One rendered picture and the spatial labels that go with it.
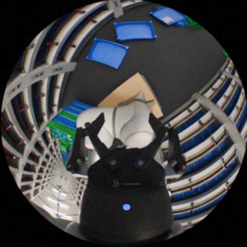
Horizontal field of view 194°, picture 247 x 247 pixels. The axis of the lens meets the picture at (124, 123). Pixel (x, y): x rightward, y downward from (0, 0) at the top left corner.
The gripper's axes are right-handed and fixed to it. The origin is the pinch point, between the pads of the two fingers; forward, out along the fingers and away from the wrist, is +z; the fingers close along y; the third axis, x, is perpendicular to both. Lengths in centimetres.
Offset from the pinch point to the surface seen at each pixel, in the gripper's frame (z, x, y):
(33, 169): -27, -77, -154
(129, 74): 51, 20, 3
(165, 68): 48, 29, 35
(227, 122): -3, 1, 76
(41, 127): 20, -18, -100
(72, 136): 15.6, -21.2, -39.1
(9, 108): -16, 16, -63
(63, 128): 18, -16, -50
